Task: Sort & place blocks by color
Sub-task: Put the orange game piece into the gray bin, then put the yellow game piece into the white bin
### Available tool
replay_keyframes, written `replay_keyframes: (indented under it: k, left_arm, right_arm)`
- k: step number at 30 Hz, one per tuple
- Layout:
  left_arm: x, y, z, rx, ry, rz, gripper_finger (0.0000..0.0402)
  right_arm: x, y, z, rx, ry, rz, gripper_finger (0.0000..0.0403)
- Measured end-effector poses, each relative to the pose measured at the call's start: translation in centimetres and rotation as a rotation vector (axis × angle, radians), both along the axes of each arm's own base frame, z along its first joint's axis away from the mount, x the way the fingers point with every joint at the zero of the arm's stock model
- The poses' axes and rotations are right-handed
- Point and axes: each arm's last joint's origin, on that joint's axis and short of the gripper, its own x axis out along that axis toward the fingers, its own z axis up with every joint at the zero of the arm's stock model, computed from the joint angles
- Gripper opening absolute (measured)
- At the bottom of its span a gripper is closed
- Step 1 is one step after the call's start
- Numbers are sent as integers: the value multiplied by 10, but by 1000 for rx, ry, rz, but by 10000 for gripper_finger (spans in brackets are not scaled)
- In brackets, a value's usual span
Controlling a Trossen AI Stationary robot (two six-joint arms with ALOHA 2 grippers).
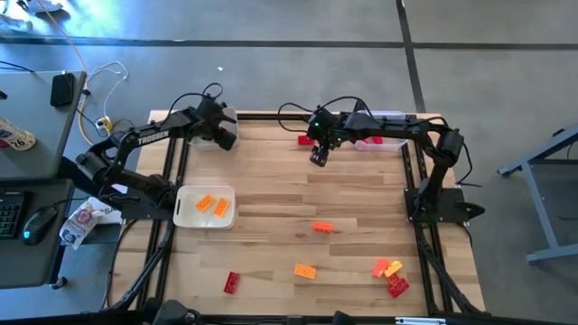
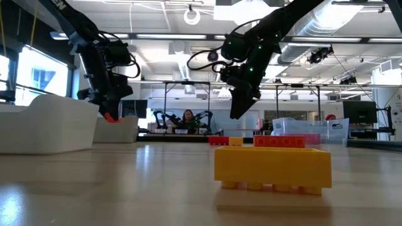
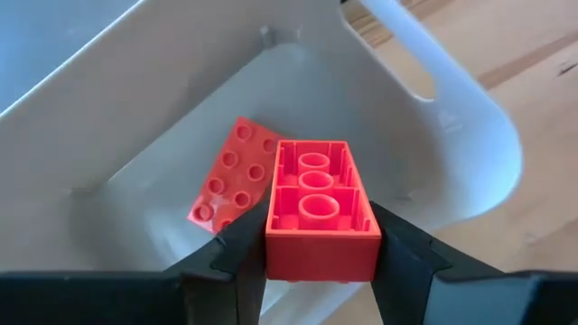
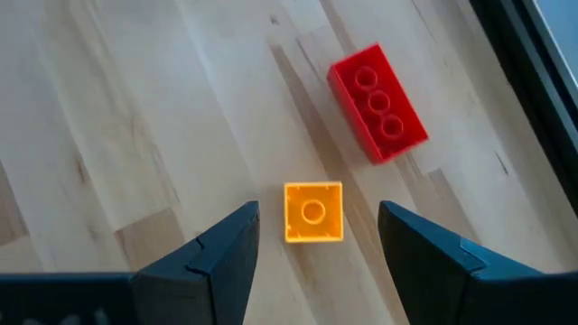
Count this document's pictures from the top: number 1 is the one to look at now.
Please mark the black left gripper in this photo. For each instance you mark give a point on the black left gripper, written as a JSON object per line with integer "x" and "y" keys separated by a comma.
{"x": 212, "y": 115}

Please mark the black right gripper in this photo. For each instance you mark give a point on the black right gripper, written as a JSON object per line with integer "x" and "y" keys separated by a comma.
{"x": 325, "y": 128}

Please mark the amber-yellow toy brick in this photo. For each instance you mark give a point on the amber-yellow toy brick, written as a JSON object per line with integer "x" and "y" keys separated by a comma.
{"x": 304, "y": 271}

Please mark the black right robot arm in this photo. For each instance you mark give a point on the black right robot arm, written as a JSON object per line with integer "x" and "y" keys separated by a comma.
{"x": 406, "y": 128}

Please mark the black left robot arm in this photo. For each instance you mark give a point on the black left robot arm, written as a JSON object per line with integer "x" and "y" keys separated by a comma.
{"x": 118, "y": 151}

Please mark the white plastic bin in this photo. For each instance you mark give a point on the white plastic bin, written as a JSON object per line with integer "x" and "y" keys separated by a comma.
{"x": 201, "y": 145}
{"x": 189, "y": 216}

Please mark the clear plastic bin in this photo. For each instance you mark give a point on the clear plastic bin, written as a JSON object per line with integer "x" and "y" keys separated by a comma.
{"x": 388, "y": 145}

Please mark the yellow plug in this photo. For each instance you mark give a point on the yellow plug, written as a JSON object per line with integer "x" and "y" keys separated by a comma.
{"x": 105, "y": 123}

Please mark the small red toy brick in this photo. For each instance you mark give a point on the small red toy brick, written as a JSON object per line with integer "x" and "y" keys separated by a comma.
{"x": 392, "y": 280}

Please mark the white printed snack bag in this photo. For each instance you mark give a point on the white printed snack bag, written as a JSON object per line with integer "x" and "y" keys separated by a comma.
{"x": 79, "y": 223}

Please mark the black phone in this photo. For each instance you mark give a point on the black phone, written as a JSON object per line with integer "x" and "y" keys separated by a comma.
{"x": 62, "y": 89}

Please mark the silver aluminium profile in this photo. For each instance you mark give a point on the silver aluminium profile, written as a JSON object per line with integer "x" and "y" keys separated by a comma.
{"x": 420, "y": 321}

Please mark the black computer mouse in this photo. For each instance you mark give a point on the black computer mouse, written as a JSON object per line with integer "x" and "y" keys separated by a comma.
{"x": 38, "y": 223}

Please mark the white number tag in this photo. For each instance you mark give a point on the white number tag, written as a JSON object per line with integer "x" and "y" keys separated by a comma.
{"x": 18, "y": 137}

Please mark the person's shoe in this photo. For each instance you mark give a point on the person's shoe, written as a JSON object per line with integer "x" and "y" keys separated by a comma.
{"x": 43, "y": 5}

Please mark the black keyboard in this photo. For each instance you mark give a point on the black keyboard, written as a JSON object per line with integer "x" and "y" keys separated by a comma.
{"x": 10, "y": 214}

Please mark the dark grey desk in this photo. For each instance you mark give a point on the dark grey desk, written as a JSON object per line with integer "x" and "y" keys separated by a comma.
{"x": 27, "y": 266}

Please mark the black aluminium table frame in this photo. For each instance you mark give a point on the black aluminium table frame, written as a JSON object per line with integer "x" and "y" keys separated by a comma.
{"x": 257, "y": 117}

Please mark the grey metal desk frame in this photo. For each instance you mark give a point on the grey metal desk frame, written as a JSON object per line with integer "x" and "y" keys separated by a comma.
{"x": 553, "y": 253}

